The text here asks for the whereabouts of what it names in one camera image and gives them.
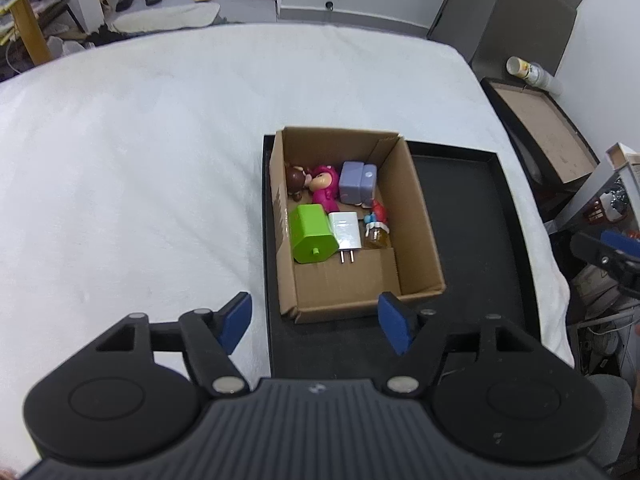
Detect white floor mat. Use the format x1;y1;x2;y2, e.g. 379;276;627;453
112;2;222;33

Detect grey leaning board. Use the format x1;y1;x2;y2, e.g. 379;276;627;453
470;0;578;81

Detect brown bear figurine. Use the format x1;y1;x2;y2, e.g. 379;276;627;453
285;162;313;197

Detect green plug charger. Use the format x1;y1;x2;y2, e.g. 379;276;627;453
291;204;338;265

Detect grey door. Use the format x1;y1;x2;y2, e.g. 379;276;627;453
426;0;608;48

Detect white plug charger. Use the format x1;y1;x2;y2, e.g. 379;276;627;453
327;211;363;266

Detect stacked white paper cups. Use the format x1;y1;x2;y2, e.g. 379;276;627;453
506;56;564;97

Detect black tray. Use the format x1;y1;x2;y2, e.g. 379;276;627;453
261;132;542;378

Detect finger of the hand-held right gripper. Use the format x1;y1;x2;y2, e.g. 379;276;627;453
570;232;640;301
601;231;640;261

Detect pink bear figurine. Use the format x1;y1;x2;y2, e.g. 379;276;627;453
306;164;342;213

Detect black side table with cardboard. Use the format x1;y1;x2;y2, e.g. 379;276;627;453
480;77;601;221

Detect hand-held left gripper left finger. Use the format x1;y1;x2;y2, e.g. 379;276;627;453
94;291;252;398

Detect purple plug charger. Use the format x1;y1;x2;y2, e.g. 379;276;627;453
339;160;379;206

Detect dark low shelf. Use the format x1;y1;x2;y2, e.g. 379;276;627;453
0;0;83;61

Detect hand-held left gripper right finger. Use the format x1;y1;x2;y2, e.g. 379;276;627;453
378;292;546;398

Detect cardboard box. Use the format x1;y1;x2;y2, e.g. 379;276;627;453
269;126;447;325

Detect dark clothes pile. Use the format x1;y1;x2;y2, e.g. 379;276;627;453
82;22;131;48

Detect brown cardboard sheet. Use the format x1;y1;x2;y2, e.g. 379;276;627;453
606;142;640;186

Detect grey padded stool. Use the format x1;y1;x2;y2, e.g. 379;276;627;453
590;374;634;471

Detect blue red figurine with jar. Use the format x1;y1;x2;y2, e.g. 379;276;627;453
362;200;392;250

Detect round table with yellow leg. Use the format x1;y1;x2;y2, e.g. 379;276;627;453
0;0;78;66

